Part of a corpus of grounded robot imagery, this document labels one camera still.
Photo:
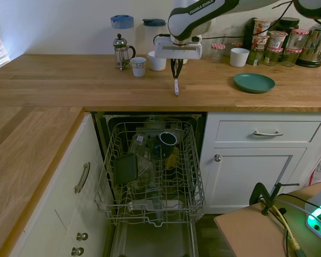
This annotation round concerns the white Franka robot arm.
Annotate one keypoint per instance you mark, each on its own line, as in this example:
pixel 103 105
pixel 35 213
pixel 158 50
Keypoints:
pixel 182 24

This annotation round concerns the black square container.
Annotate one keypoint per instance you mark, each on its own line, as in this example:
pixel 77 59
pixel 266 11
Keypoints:
pixel 125 168

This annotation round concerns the clear pitcher dark blue lid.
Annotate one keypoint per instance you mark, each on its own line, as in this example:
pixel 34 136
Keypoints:
pixel 153 22

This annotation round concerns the brown red oatmeal cup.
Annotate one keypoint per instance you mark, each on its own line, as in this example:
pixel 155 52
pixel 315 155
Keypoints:
pixel 260 42

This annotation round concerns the black table clamp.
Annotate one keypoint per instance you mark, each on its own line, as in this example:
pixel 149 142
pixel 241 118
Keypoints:
pixel 259 192

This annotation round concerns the black bottle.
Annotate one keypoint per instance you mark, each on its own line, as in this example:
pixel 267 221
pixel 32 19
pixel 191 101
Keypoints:
pixel 249 32

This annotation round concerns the green round plate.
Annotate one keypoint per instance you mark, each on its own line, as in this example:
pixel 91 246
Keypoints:
pixel 254 83

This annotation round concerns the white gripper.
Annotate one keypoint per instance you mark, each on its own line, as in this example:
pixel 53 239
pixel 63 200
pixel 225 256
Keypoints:
pixel 176 52

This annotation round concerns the green oatmeal cup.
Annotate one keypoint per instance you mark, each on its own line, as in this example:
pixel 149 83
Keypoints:
pixel 256 57

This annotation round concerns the steel dishwasher door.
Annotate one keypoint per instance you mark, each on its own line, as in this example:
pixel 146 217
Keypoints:
pixel 155 241

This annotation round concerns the round metal cabinet knob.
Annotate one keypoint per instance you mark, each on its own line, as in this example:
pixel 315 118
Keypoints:
pixel 82 236
pixel 77 251
pixel 217 158

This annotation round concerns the white narrow cup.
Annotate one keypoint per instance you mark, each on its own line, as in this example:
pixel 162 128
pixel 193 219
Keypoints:
pixel 185 61

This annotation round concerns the glass French press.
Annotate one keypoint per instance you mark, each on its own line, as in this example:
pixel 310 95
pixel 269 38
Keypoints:
pixel 121 53

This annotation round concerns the white cabinet with drawer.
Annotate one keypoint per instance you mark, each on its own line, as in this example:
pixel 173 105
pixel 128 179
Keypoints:
pixel 251 182

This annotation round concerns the white corner cabinet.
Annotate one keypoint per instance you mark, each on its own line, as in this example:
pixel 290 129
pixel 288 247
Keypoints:
pixel 56 200

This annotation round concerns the steel electric kettle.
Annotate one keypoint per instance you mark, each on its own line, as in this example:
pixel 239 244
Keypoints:
pixel 315 48

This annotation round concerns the clear glass jar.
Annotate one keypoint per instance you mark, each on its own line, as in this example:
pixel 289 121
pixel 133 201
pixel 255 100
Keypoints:
pixel 139 144

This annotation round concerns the yellow plastic container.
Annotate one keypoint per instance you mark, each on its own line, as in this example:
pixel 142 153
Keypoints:
pixel 172 159

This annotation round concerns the white wide cup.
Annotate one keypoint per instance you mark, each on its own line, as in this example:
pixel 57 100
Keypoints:
pixel 239 57

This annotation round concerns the black plastic tub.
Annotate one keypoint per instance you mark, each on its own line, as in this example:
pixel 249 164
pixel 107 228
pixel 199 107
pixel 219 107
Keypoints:
pixel 289 24

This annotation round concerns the white oatmeal cup foil lid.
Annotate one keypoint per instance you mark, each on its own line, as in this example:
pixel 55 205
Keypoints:
pixel 262 26

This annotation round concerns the glass jar red checked lid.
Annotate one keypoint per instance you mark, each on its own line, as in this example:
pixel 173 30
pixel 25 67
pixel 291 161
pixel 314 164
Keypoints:
pixel 291 57
pixel 218 52
pixel 300 38
pixel 274 57

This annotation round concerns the white patterned cup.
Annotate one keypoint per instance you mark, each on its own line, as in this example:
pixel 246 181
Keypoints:
pixel 138 67

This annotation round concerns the dark blue mug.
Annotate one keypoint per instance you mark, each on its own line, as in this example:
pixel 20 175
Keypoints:
pixel 168 144

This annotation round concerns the red white oatmeal cup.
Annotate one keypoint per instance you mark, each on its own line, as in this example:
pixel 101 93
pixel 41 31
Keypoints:
pixel 277 40

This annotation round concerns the clear pitcher light blue lid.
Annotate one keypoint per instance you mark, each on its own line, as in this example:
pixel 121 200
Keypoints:
pixel 121 22

